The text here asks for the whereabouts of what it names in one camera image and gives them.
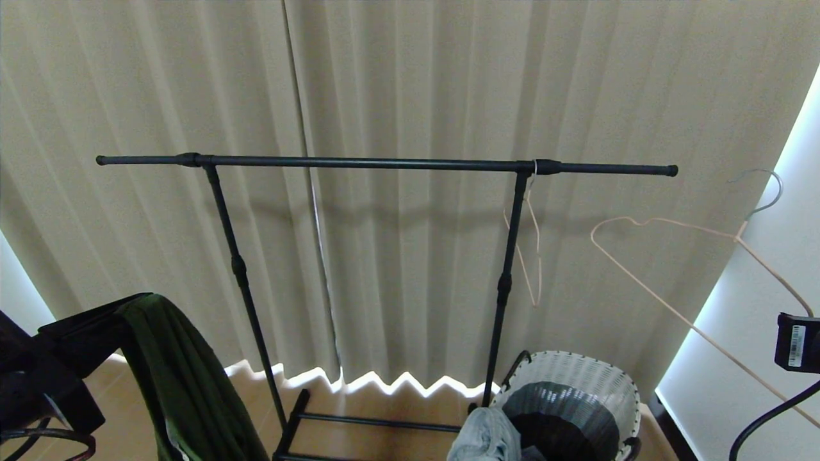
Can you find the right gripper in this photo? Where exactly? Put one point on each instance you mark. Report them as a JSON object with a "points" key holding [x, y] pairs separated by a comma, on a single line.
{"points": [[797, 346]]}

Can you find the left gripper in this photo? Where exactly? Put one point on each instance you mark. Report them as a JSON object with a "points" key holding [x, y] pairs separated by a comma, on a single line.
{"points": [[38, 390]]}

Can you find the green printed t-shirt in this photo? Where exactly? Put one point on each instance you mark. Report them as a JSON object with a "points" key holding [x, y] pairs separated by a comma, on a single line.
{"points": [[179, 384]]}

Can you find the pink clothes hanger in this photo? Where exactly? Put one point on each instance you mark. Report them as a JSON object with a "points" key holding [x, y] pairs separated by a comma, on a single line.
{"points": [[679, 225], [537, 256]]}

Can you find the white laundry basket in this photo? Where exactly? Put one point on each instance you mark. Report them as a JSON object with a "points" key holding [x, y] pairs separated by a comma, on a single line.
{"points": [[570, 371]]}

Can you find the black clothes rack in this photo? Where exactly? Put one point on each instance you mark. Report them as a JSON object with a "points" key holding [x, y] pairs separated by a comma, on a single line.
{"points": [[384, 163]]}

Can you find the pale grey shorts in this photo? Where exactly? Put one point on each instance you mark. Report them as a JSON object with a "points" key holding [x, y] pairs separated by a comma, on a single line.
{"points": [[487, 438]]}

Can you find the beige curtain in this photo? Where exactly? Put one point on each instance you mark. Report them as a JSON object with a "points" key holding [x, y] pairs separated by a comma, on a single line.
{"points": [[416, 77]]}

